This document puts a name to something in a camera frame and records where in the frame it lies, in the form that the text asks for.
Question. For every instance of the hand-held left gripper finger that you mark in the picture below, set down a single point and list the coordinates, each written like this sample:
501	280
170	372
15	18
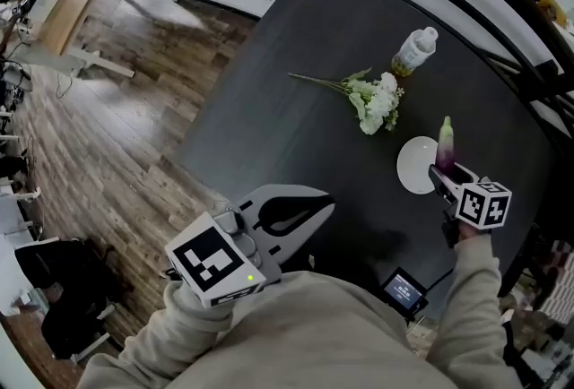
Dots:
300	235
287	199

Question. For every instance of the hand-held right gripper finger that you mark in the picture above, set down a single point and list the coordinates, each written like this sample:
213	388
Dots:
465	175
444	187

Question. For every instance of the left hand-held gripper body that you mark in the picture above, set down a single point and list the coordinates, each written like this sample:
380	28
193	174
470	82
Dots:
211	261

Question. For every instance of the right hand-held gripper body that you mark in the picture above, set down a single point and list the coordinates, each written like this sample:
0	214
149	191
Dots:
484	205

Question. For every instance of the green purple gradient vase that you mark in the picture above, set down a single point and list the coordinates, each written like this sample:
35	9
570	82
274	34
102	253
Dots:
445	149

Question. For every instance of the person's right forearm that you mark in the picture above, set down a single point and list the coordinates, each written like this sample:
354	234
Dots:
471	311

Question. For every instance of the person's left forearm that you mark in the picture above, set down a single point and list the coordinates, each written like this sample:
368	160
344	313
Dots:
179	329

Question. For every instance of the black table top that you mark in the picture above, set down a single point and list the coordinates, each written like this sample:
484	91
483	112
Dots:
323	42

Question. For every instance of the round white coaster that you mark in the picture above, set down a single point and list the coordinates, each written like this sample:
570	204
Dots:
414	165

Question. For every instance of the person's beige hoodie torso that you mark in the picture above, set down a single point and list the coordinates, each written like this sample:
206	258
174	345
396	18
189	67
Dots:
291	333

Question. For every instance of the checkered tablecloth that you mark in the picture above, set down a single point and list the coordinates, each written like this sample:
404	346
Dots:
560	279

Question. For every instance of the white flower bouquet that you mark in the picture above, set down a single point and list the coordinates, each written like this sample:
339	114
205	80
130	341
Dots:
374	102

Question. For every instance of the small black screen device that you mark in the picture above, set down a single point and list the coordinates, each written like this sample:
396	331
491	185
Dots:
403	291

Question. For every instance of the clear plastic bottle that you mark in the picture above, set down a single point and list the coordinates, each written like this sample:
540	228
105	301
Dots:
413	51

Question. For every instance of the black office chair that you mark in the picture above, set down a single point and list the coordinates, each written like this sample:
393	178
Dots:
67	288

